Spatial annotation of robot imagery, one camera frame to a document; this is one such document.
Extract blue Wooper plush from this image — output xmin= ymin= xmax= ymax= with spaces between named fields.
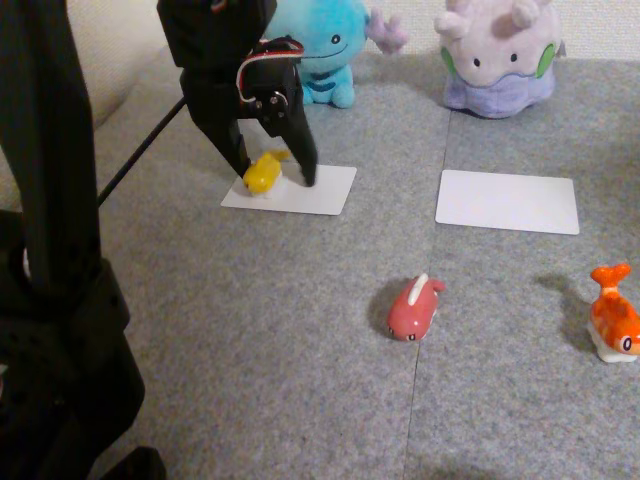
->
xmin=262 ymin=0 xmax=410 ymax=110

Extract pink sushi toy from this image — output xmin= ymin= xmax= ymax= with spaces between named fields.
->
xmin=387 ymin=272 xmax=447 ymax=343

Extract red white servo wires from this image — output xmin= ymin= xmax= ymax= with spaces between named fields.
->
xmin=236 ymin=36 xmax=306 ymax=109

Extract black cable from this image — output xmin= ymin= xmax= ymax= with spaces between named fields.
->
xmin=96 ymin=98 xmax=186 ymax=207

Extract white rectangular card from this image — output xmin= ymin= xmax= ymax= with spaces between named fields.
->
xmin=434 ymin=169 xmax=581 ymax=236
xmin=220 ymin=163 xmax=358 ymax=217

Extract purple Goomy plush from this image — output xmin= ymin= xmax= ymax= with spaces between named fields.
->
xmin=433 ymin=0 xmax=566 ymax=120

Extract yellow egg sushi toy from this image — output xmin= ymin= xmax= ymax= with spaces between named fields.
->
xmin=242 ymin=149 xmax=291 ymax=197

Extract orange shrimp sushi toy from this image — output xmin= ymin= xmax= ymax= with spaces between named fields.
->
xmin=586 ymin=263 xmax=640 ymax=364

